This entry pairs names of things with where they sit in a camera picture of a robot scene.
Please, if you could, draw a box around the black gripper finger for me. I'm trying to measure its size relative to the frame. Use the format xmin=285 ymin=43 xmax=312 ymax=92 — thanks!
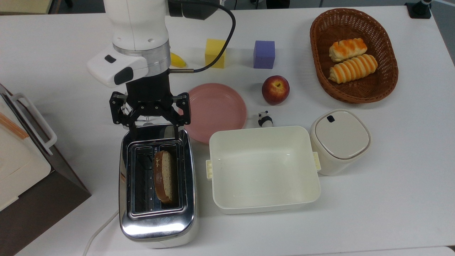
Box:
xmin=109 ymin=91 xmax=141 ymax=140
xmin=162 ymin=92 xmax=192 ymax=139

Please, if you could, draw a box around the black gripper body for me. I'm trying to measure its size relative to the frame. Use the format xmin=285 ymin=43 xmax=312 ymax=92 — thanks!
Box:
xmin=124 ymin=70 xmax=175 ymax=116

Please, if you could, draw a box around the brown bread slice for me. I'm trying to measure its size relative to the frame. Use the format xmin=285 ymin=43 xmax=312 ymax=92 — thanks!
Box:
xmin=153 ymin=150 xmax=177 ymax=204

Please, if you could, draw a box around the pink plate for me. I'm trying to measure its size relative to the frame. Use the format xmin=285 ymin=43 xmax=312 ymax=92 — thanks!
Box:
xmin=181 ymin=83 xmax=247 ymax=144

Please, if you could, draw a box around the orange glazed bread roll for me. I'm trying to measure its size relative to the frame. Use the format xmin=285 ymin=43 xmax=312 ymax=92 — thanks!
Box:
xmin=329 ymin=38 xmax=368 ymax=63

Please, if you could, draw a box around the striped long bread roll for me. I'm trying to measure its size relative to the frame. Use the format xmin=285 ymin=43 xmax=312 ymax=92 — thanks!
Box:
xmin=328 ymin=54 xmax=378 ymax=84

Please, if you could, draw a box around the yellow banana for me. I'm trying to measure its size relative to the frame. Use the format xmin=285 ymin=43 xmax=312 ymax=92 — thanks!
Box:
xmin=170 ymin=52 xmax=187 ymax=68

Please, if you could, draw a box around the yellow foam cube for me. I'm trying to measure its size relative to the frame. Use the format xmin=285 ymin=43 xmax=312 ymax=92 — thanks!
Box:
xmin=205 ymin=38 xmax=227 ymax=69

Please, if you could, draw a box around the small panda figurine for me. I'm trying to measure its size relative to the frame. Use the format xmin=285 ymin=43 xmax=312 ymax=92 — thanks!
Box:
xmin=258 ymin=111 xmax=274 ymax=128

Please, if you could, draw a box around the red apple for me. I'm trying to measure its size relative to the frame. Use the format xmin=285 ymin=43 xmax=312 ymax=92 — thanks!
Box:
xmin=262 ymin=75 xmax=290 ymax=106

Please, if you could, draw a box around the purple foam cube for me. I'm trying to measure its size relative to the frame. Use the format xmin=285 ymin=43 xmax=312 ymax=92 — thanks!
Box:
xmin=253 ymin=40 xmax=276 ymax=69

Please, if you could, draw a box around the cream rectangular plastic container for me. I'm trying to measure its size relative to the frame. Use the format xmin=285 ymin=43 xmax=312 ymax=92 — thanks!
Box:
xmin=205 ymin=126 xmax=321 ymax=215

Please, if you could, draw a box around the cream and chrome toaster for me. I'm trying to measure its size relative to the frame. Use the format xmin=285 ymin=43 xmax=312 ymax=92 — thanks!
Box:
xmin=118 ymin=124 xmax=199 ymax=249

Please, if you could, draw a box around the small cream lidded bin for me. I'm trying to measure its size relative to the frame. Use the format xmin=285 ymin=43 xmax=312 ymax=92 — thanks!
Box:
xmin=310 ymin=109 xmax=372 ymax=176

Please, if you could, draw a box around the brown wicker basket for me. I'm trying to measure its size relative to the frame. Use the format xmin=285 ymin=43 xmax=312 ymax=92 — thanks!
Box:
xmin=310 ymin=8 xmax=399 ymax=104

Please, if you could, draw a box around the white oven door handle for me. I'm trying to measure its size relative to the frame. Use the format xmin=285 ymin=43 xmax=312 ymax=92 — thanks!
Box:
xmin=3 ymin=93 xmax=58 ymax=156

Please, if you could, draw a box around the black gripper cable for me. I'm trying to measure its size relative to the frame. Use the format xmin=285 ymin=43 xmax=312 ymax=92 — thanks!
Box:
xmin=169 ymin=4 xmax=237 ymax=73

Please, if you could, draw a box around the copper cabinet door handle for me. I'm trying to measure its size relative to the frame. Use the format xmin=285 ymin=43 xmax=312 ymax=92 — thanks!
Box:
xmin=0 ymin=112 xmax=29 ymax=139

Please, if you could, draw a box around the cream cabinet with handles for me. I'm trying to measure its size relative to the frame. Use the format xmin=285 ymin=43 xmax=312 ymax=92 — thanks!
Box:
xmin=0 ymin=91 xmax=52 ymax=212

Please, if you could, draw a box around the white toaster power cord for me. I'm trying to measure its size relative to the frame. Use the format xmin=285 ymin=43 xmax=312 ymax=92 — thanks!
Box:
xmin=82 ymin=210 xmax=119 ymax=256

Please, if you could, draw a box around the black camera stand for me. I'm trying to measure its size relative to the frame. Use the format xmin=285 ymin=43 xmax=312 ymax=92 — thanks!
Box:
xmin=405 ymin=0 xmax=432 ymax=19

